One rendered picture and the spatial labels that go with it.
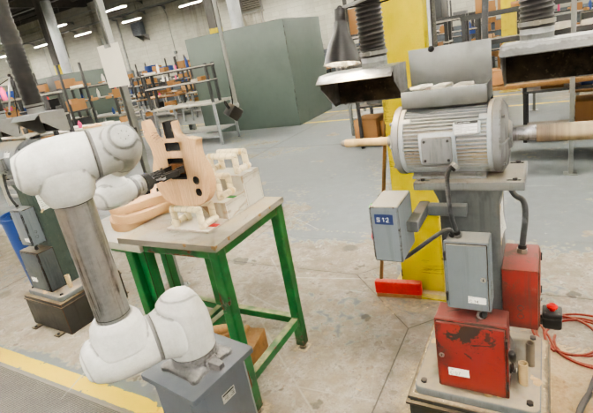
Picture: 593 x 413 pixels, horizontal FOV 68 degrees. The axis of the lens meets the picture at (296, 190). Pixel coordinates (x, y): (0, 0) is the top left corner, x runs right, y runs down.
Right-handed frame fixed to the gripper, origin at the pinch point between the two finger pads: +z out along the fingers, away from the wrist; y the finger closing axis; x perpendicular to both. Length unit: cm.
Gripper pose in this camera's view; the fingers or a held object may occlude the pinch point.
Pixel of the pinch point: (176, 168)
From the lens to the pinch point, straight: 205.5
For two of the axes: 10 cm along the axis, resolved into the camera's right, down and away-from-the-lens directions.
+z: 5.0, -3.4, 8.0
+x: -1.7, -9.4, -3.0
